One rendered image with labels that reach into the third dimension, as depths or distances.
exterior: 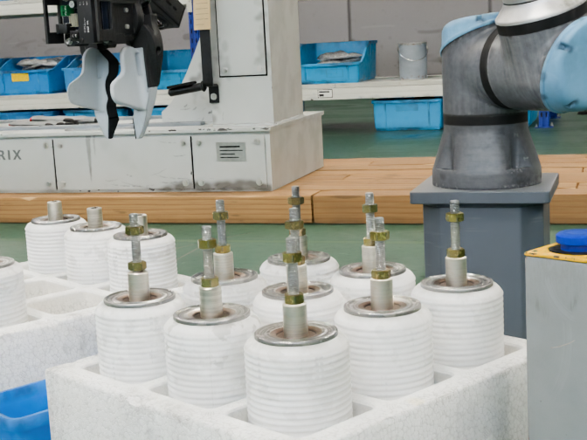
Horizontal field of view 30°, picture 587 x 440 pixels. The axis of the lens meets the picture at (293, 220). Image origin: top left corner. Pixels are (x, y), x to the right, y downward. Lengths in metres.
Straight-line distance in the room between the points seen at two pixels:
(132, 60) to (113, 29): 0.05
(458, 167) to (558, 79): 0.21
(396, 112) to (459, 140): 4.21
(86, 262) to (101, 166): 1.72
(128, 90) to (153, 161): 2.15
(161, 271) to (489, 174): 0.46
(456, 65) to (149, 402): 0.68
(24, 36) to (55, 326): 9.44
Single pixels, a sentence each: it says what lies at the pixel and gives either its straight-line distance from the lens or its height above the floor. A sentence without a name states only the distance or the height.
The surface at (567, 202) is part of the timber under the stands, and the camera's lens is 2.90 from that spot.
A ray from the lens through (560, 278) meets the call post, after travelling 0.99.
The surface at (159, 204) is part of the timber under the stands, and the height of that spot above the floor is 0.06.
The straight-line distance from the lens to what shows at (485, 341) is 1.14.
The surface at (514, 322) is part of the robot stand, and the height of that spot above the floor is 0.12.
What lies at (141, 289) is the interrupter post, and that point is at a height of 0.26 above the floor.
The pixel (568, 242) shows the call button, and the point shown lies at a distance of 1.00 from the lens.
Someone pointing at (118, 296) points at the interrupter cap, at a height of 0.25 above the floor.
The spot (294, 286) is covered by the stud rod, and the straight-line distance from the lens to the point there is 0.98.
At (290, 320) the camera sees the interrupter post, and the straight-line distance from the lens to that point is 0.98.
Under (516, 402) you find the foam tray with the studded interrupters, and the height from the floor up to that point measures 0.14.
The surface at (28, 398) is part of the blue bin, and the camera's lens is 1.37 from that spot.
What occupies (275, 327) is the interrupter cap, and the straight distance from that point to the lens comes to 1.01.
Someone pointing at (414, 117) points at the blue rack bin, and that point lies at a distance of 5.70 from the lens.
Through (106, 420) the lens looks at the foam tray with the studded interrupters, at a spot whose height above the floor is 0.15.
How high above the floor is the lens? 0.52
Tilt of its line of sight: 10 degrees down
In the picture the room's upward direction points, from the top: 3 degrees counter-clockwise
